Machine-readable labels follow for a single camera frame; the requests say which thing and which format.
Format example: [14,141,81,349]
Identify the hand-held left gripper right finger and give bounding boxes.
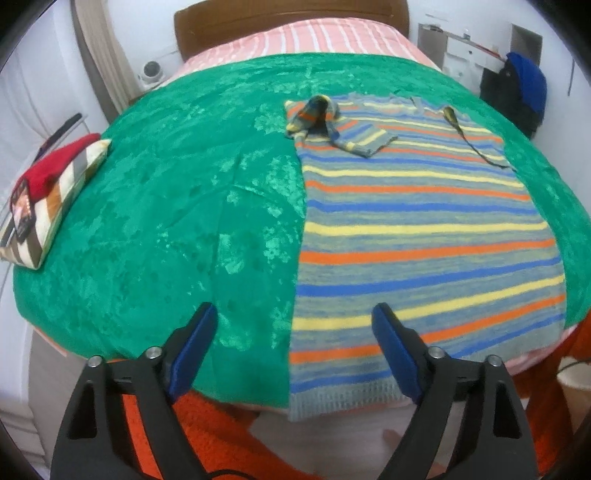
[372,302,540,480]

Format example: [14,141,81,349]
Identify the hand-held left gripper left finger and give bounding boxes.
[50,302,219,480]

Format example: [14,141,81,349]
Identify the striped knit sweater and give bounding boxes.
[284,93,566,423]

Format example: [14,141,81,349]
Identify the orange fleece clothing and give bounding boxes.
[120,323,591,480]

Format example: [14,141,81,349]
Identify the green patterned blanket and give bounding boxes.
[10,53,591,411]

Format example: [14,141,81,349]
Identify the beige bin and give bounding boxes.
[556,362,591,439]

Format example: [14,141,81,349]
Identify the striped brown white pillow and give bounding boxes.
[0,138,112,269]

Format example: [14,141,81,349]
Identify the red cloth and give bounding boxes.
[14,133,101,204]

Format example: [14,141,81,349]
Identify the black bar-shaped object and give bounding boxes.
[37,113,84,158]

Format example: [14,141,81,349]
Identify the black jacket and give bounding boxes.
[479,60,542,139]

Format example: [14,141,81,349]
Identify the white sheer curtain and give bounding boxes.
[0,46,109,185]

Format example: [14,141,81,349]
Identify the blue garment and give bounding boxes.
[505,52,548,116]

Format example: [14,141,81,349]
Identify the white desk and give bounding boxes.
[418,21,509,79]

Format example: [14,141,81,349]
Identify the beige curtain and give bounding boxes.
[71,0,134,116]

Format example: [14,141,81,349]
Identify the pink striped bed sheet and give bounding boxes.
[173,17,441,86]

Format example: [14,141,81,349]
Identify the brown wooden headboard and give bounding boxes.
[174,0,411,61]

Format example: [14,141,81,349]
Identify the white round camera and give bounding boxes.
[137,61,167,88]

